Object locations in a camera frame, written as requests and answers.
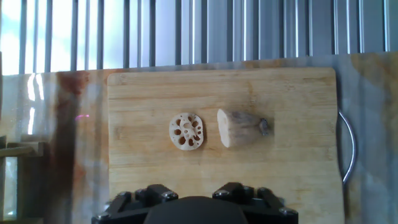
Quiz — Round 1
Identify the orange marble pattern mat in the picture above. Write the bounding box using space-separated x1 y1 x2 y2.
0 51 398 224

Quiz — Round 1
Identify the lotus root slice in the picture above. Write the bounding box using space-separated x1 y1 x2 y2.
169 112 205 152

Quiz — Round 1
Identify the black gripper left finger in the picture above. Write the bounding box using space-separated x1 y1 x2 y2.
91 183 180 224

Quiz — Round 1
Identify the lotus root chunk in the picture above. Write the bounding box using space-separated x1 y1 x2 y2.
216 108 271 149

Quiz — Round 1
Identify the wooden cutting board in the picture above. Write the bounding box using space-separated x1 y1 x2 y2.
107 67 345 224

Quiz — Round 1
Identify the wooden knife rack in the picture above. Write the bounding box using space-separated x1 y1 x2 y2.
0 135 47 224

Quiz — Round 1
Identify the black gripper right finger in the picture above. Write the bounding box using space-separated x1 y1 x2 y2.
212 182 299 224

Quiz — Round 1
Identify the metal cutting board handle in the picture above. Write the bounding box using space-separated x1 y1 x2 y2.
337 110 357 185

